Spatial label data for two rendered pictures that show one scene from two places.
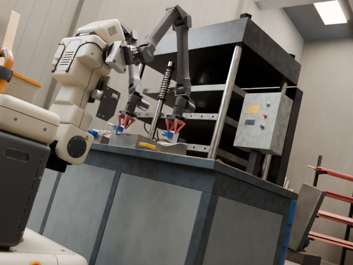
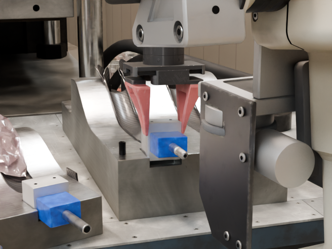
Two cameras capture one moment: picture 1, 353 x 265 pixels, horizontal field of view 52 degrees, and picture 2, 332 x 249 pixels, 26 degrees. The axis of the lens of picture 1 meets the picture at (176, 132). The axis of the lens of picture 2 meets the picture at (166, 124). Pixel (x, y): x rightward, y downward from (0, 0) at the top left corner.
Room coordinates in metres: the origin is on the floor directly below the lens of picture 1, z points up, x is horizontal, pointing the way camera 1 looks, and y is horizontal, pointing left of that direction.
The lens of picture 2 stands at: (1.67, 1.19, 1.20)
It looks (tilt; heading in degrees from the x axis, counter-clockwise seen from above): 15 degrees down; 295
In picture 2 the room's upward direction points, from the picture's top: straight up
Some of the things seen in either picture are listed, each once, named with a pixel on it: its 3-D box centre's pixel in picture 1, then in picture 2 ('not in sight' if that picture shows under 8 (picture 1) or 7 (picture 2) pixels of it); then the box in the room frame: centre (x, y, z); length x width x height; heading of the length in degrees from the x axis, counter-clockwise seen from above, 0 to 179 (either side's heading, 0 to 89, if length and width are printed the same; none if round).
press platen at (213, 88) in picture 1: (207, 103); not in sight; (3.26, -0.21, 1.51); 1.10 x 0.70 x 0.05; 42
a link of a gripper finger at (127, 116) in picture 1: (126, 121); (172, 101); (2.07, 0.29, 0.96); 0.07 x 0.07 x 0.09; 42
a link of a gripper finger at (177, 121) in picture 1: (175, 125); not in sight; (1.94, 0.01, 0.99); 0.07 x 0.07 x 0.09; 42
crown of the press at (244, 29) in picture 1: (209, 77); not in sight; (3.22, -0.16, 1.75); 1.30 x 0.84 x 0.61; 42
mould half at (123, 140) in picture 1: (156, 149); (157, 123); (2.19, 0.09, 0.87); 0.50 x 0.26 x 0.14; 132
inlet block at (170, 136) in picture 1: (166, 133); not in sight; (1.92, 0.05, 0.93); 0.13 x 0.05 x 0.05; 132
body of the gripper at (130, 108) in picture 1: (129, 110); (163, 50); (2.09, 0.30, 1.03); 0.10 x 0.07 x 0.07; 42
